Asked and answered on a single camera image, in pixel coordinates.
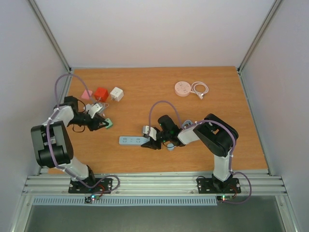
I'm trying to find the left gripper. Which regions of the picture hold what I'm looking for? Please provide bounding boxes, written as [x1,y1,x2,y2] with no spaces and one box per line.
[70,112,109,131]

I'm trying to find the green plug adapter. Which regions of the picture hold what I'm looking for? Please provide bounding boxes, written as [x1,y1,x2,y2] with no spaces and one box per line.
[105,118,113,129]

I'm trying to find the grey power strip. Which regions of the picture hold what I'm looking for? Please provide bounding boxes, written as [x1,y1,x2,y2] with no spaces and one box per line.
[119,136,150,146]

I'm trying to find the orange cube socket adapter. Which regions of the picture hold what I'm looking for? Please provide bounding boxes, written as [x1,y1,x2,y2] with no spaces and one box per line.
[94,87,109,102]

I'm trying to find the white cube charger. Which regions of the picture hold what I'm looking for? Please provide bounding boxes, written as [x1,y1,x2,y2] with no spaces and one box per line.
[110,87,124,102]

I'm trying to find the pink square plug adapter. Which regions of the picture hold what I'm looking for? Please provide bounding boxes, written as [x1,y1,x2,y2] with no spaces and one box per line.
[81,89,93,100]

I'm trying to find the round pink power socket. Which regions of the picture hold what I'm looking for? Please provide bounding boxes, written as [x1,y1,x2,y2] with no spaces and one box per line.
[174,81,192,97]

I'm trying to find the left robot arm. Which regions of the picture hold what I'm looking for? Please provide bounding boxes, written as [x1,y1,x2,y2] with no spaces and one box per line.
[30,96,110,192]

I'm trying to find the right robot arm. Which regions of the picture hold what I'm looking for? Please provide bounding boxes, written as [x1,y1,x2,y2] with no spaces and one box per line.
[141,114,239,193]

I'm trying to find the left controller board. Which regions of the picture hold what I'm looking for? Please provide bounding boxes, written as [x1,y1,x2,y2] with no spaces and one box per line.
[84,195,100,204]

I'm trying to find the controller board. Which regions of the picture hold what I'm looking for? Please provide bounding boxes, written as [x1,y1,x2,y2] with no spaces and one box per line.
[217,195,234,202]
[84,195,100,204]

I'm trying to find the right controller board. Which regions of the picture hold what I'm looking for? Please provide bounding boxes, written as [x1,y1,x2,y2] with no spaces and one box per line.
[217,195,234,202]

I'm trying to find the light blue coiled cable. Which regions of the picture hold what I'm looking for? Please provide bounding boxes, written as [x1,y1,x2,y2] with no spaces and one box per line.
[166,120,194,152]

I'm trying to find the blue slotted cable duct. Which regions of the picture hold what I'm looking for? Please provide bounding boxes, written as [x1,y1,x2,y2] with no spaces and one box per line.
[32,196,217,207]

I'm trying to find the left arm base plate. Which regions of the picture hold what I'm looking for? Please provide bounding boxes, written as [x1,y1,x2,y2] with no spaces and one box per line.
[68,177,114,194]

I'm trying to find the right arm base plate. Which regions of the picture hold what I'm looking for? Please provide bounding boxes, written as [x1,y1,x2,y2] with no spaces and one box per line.
[196,175,241,194]

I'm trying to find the aluminium rail frame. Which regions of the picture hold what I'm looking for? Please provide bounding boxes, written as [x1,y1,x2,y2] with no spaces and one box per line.
[22,169,287,196]

